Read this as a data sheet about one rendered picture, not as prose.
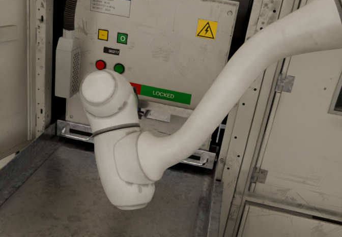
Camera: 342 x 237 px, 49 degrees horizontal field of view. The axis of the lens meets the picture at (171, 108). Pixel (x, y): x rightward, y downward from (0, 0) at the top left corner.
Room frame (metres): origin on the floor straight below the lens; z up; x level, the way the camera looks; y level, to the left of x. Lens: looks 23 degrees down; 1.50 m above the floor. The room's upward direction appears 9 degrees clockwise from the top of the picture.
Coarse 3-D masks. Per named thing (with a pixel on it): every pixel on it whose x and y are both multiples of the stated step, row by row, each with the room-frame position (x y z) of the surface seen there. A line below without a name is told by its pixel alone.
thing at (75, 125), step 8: (64, 120) 1.12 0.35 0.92; (72, 128) 1.11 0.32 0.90; (80, 128) 1.10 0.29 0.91; (88, 128) 1.10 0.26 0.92; (80, 136) 1.10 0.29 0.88; (88, 136) 1.10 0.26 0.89; (200, 152) 1.06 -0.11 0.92; (208, 152) 1.05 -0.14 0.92; (192, 160) 1.06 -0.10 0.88; (208, 160) 1.05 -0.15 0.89
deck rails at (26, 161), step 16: (48, 128) 1.06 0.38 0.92; (32, 144) 0.96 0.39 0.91; (48, 144) 1.07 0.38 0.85; (16, 160) 0.88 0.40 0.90; (32, 160) 0.96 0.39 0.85; (0, 176) 0.80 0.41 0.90; (16, 176) 0.87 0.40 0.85; (0, 192) 0.79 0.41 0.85; (208, 192) 0.94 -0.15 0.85; (208, 208) 0.87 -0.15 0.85; (208, 224) 0.73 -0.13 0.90
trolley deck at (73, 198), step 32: (64, 160) 1.00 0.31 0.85; (32, 192) 0.82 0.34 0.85; (64, 192) 0.84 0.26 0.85; (96, 192) 0.86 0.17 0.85; (160, 192) 0.91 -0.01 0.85; (192, 192) 0.93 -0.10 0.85; (0, 224) 0.69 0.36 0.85; (32, 224) 0.70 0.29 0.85; (64, 224) 0.72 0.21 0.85; (96, 224) 0.74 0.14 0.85; (128, 224) 0.75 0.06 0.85; (160, 224) 0.77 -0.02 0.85; (192, 224) 0.79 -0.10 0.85
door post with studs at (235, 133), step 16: (256, 0) 1.02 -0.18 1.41; (272, 0) 1.01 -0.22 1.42; (256, 16) 1.02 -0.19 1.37; (272, 16) 1.01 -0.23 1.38; (256, 32) 1.02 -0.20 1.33; (256, 80) 1.01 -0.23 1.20; (256, 96) 1.01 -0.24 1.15; (240, 112) 1.01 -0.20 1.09; (240, 128) 1.01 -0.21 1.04; (224, 144) 1.02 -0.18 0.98; (240, 144) 1.01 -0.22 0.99; (224, 160) 1.02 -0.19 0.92; (240, 160) 1.01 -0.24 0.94; (224, 176) 1.01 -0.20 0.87; (224, 192) 1.01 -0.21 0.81; (224, 208) 1.01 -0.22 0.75; (224, 224) 1.01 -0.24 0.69
